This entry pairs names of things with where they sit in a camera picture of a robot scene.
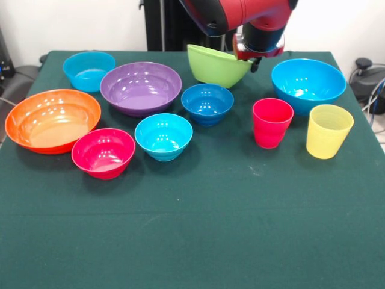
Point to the small dark blue bowl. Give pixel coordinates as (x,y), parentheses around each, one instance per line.
(207,103)

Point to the dark equipment unit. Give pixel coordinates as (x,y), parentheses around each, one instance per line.
(5,66)

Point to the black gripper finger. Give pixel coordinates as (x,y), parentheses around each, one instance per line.
(256,64)

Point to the orange bowl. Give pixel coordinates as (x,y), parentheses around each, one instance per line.
(51,120)

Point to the pink cup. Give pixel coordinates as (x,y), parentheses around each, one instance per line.
(272,129)

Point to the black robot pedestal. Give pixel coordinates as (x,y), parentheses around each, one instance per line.
(168,24)

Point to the pink bowl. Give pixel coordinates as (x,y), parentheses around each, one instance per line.
(103,153)

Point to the yellow cup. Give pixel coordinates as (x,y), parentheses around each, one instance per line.
(329,135)

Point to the green bowl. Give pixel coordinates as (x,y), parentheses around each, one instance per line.
(213,69)

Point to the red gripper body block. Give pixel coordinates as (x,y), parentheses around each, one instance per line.
(258,55)

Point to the large blue bowl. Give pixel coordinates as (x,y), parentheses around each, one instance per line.
(308,81)

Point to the dark green table cloth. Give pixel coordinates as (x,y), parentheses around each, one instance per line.
(192,225)

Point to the grey round floor base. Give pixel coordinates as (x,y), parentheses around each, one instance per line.
(21,75)
(370,78)

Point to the small cyan bowl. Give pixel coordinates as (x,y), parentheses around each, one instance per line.
(163,137)

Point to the translucent blue bowl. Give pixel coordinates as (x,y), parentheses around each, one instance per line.
(85,70)

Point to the purple bowl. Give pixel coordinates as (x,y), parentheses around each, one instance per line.
(141,90)

